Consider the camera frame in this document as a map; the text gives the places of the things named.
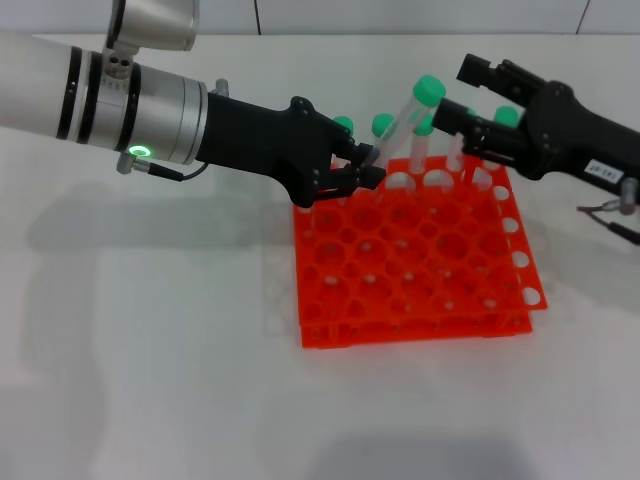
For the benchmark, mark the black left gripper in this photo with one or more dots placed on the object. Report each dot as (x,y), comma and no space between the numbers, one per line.
(260,140)

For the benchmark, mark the orange test tube rack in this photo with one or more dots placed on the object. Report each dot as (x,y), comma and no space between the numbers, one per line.
(400,260)

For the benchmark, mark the silver right gripper stub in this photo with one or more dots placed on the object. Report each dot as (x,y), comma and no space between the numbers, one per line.
(629,195)

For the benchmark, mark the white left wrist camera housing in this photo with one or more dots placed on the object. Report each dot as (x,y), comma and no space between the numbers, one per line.
(150,25)

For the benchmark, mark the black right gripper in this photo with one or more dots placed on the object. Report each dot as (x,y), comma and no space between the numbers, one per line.
(565,135)

